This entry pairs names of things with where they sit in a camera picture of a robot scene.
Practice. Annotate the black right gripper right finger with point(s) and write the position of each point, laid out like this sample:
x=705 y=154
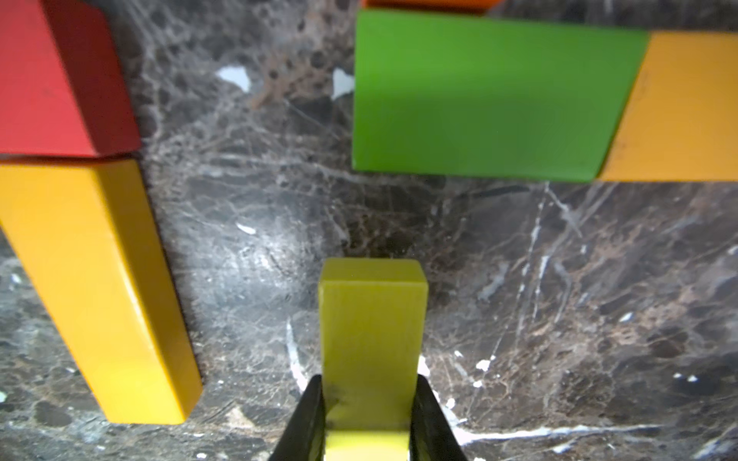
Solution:
x=432 y=438

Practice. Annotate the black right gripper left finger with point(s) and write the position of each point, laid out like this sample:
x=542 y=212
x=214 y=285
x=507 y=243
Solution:
x=304 y=436

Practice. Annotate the green block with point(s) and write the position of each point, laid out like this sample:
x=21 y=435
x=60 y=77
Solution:
x=480 y=97

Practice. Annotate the small yellow block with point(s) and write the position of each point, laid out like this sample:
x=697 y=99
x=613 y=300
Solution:
x=680 y=123

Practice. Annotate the red short block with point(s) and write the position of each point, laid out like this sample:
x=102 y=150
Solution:
x=63 y=93

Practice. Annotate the orange long block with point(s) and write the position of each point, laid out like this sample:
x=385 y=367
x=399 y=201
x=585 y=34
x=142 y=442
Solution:
x=474 y=7

